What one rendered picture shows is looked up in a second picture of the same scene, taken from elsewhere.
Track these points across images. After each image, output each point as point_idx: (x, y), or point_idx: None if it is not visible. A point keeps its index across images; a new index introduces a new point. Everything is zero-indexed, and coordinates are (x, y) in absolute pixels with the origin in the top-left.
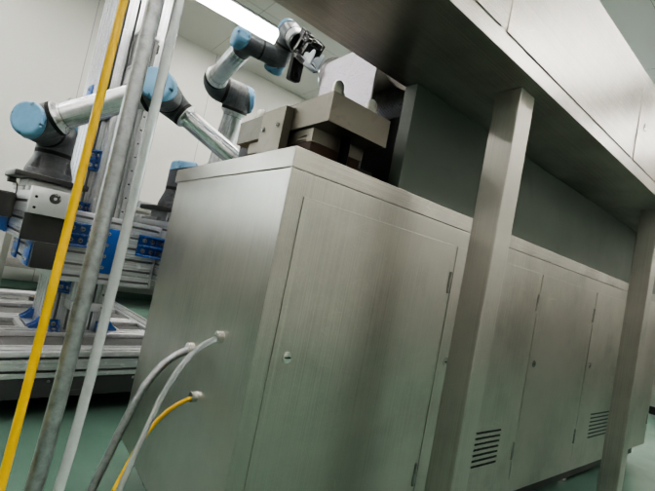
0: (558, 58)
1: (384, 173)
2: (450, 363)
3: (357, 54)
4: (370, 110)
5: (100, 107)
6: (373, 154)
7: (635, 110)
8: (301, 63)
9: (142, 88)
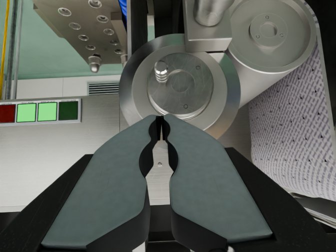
0: None
1: (172, 17)
2: None
3: (103, 95)
4: (119, 63)
5: (6, 33)
6: (174, 22)
7: None
8: (82, 157)
9: (14, 41)
